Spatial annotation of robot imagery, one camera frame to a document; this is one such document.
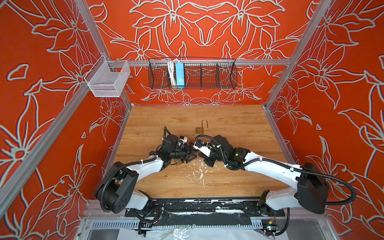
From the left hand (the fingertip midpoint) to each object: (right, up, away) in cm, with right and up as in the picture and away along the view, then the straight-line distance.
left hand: (200, 152), depth 79 cm
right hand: (-2, -1, -1) cm, 2 cm away
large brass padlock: (+2, +10, +25) cm, 27 cm away
